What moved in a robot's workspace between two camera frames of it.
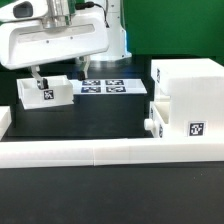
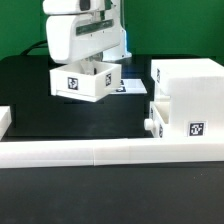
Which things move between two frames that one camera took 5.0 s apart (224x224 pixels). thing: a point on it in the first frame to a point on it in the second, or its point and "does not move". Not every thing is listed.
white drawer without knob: (58, 94) to (69, 80)
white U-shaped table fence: (52, 153) does not move
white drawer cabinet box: (195, 87) does not move
